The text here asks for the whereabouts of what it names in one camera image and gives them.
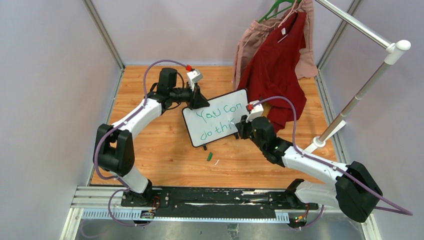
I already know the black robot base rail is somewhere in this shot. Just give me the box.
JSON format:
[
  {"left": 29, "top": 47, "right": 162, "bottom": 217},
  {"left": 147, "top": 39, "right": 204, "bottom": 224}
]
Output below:
[{"left": 71, "top": 185, "right": 372, "bottom": 224}]

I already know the white whiteboard black frame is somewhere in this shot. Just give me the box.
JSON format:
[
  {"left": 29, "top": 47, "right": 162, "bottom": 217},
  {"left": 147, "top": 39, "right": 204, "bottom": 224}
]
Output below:
[{"left": 182, "top": 89, "right": 248, "bottom": 148}]

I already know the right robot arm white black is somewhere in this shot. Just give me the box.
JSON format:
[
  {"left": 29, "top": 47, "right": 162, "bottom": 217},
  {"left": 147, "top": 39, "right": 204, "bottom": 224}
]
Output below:
[{"left": 235, "top": 115, "right": 383, "bottom": 223}]

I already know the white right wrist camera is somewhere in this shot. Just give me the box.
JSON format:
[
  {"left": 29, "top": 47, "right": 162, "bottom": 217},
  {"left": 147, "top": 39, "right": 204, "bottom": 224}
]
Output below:
[{"left": 246, "top": 100, "right": 264, "bottom": 122}]

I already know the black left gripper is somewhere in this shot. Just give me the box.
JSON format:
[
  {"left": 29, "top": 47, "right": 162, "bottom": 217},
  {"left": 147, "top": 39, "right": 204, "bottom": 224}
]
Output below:
[{"left": 169, "top": 81, "right": 210, "bottom": 111}]

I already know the white clothes rack base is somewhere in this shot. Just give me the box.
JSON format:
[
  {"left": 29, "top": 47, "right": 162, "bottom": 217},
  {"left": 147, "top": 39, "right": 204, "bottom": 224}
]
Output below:
[{"left": 305, "top": 119, "right": 346, "bottom": 153}]

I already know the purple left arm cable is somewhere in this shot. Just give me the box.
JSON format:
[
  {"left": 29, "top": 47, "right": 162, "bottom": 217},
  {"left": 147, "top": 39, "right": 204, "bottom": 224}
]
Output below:
[{"left": 93, "top": 59, "right": 194, "bottom": 228}]

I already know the green clothes hanger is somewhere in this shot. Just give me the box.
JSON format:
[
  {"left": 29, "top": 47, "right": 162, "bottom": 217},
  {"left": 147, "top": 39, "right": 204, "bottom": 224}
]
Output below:
[{"left": 257, "top": 0, "right": 299, "bottom": 23}]

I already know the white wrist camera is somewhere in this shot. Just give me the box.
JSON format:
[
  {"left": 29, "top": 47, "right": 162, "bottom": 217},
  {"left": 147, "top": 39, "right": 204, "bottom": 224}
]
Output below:
[
  {"left": 186, "top": 69, "right": 203, "bottom": 91},
  {"left": 246, "top": 100, "right": 264, "bottom": 122}
]

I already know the green marker cap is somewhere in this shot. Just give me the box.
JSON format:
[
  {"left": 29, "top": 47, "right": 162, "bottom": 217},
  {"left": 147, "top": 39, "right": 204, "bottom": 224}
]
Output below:
[{"left": 207, "top": 152, "right": 213, "bottom": 162}]

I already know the silver clothes rack pole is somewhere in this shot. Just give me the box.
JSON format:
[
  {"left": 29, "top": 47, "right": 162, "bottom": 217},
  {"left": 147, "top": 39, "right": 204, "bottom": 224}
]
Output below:
[{"left": 318, "top": 0, "right": 413, "bottom": 132}]

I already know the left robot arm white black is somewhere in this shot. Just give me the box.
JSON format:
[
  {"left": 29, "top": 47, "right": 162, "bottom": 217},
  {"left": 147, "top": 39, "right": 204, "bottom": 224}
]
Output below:
[{"left": 93, "top": 66, "right": 210, "bottom": 207}]

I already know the red hanging shirt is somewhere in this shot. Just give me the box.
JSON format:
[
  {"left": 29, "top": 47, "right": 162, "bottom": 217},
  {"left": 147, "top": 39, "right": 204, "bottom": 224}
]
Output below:
[{"left": 238, "top": 12, "right": 307, "bottom": 132}]

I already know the pink hanging garment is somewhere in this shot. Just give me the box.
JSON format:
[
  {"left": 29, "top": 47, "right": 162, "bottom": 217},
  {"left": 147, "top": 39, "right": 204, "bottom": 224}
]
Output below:
[{"left": 232, "top": 0, "right": 318, "bottom": 90}]

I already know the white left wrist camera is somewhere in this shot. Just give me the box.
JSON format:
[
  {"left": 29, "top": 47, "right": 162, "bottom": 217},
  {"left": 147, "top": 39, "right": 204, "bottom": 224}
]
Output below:
[{"left": 186, "top": 69, "right": 203, "bottom": 91}]

